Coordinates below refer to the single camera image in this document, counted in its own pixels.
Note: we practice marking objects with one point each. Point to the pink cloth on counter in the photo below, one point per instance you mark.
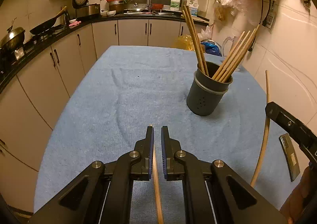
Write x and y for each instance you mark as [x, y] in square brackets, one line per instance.
[75, 23]

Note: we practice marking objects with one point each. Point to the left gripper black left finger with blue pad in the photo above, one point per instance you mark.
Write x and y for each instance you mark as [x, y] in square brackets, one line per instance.
[102, 192]

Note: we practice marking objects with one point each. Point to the red bowl in sink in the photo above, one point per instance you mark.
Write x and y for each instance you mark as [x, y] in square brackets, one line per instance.
[157, 7]

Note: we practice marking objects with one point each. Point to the steel pot with lid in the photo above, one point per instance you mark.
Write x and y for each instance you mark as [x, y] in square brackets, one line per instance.
[13, 40]

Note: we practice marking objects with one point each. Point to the black wok pan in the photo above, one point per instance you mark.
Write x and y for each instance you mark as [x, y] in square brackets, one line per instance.
[47, 24]

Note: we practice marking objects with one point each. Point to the yellow plastic bag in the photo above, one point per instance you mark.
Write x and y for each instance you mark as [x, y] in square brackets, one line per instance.
[184, 42]

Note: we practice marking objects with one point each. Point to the person's right hand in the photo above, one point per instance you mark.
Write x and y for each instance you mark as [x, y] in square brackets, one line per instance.
[296, 202]

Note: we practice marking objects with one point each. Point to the dark grey utensil holder cup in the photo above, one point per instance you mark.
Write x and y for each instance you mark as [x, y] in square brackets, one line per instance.
[206, 93]

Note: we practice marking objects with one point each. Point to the wooden chopstick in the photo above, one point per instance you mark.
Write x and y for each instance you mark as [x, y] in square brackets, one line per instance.
[198, 42]
[188, 22]
[265, 135]
[156, 189]
[234, 55]
[197, 45]
[240, 56]
[228, 57]

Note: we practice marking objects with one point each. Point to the clear glass mug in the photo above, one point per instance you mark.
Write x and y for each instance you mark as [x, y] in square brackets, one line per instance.
[228, 44]

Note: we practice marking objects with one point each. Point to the blue towel table cover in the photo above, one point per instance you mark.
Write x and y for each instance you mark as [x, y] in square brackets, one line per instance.
[131, 88]

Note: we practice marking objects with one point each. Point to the glass pot lid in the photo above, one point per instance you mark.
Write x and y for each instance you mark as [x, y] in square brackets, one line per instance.
[136, 6]

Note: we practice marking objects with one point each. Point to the white detergent jug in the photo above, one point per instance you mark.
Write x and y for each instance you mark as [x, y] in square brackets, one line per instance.
[175, 5]

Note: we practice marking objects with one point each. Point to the black rice cooker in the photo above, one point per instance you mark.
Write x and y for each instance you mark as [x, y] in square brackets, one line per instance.
[84, 10]

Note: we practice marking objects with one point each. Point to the blue label bottle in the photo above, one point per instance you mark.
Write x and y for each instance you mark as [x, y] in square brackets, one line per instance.
[194, 9]

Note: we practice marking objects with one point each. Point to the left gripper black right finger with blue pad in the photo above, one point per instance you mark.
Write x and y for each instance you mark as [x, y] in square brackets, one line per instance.
[213, 192]

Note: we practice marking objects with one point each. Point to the wooden cutting board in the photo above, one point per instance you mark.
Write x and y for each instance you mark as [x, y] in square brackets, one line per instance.
[200, 19]

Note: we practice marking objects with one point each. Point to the blue plastic bag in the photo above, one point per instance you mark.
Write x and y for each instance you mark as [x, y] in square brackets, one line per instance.
[212, 47]

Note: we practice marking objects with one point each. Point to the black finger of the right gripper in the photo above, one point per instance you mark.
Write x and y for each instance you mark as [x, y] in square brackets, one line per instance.
[299, 132]

